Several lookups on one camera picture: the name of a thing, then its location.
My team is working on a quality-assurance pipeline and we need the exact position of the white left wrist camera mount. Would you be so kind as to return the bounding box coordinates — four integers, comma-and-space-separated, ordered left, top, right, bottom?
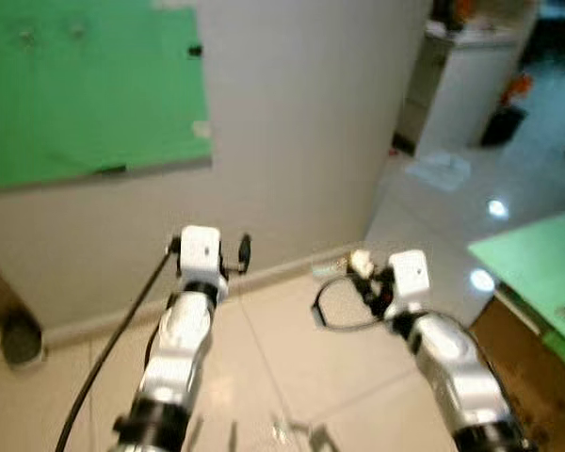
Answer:
179, 226, 229, 283

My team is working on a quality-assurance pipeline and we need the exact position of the black bin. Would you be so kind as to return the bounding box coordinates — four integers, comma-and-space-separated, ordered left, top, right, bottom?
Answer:
480, 104, 528, 148

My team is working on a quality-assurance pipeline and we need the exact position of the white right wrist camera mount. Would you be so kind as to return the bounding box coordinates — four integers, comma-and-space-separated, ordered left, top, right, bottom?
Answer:
388, 250, 430, 317

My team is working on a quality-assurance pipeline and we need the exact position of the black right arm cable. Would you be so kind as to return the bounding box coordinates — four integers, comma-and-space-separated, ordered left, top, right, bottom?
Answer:
311, 276, 389, 332

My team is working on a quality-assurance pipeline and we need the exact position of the white cabinet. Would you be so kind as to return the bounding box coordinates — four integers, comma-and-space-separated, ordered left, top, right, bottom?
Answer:
394, 19, 540, 157

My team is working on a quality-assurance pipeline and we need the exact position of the orange object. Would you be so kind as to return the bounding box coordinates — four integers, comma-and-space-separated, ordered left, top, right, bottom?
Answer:
507, 73, 535, 105

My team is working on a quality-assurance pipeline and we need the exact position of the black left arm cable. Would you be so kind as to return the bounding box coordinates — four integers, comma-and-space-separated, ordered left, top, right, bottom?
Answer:
55, 243, 182, 452

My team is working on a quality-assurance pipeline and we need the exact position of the green topped table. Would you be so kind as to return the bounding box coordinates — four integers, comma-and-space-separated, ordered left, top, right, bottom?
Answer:
466, 212, 565, 355

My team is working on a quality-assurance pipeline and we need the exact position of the dark shoe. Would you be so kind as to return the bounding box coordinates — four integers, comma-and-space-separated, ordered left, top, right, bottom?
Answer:
0, 311, 46, 370

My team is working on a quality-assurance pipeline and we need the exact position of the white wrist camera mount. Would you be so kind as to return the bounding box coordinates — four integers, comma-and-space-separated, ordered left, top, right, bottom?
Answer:
179, 226, 229, 283
388, 250, 430, 317

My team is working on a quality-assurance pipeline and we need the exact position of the white cloth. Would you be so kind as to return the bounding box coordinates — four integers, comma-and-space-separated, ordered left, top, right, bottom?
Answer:
405, 151, 474, 194

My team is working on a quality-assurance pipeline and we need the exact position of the green wall board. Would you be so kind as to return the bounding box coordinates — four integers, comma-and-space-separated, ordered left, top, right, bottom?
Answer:
0, 0, 213, 193

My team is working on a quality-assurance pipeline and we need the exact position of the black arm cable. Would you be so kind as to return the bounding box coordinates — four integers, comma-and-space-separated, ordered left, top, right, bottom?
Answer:
311, 276, 389, 332
55, 243, 182, 452

